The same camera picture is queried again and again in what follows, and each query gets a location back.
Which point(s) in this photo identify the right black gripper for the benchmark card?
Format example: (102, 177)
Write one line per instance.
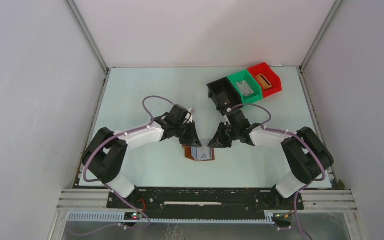
(218, 141)

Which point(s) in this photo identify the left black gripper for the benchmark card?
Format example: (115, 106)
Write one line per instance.
(192, 138)

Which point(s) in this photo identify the brown leather card holder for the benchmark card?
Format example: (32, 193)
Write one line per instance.
(199, 154)

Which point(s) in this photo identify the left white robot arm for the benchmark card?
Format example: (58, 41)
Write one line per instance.
(104, 156)

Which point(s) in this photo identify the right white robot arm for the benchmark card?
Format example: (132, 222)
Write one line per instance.
(307, 157)

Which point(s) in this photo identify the dark card in black bin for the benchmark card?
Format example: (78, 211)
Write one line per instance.
(223, 99)

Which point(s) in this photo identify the silver card in green bin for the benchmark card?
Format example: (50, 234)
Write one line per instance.
(244, 88)

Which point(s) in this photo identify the gold card in red bin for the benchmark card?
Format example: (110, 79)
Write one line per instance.
(263, 81)

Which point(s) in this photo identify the black plastic bin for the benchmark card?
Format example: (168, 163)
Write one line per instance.
(223, 85)

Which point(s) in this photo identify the green plastic bin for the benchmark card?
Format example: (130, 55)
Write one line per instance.
(245, 75)

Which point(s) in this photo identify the red plastic bin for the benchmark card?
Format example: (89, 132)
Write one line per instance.
(266, 70)

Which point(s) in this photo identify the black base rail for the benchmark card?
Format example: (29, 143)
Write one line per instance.
(219, 204)

